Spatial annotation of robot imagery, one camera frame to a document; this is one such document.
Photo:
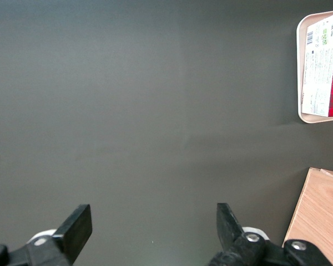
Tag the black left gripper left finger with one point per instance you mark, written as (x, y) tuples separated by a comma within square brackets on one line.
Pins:
[(75, 230)]

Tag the red tartan shortbread box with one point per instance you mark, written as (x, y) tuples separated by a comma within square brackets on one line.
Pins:
[(327, 72)]

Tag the light wooden board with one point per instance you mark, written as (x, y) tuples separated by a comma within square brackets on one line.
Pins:
[(316, 210)]

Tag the cream rectangular tray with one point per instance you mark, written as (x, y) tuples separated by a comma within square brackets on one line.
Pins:
[(299, 69)]

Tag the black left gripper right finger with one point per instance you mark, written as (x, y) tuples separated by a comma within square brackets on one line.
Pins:
[(229, 230)]

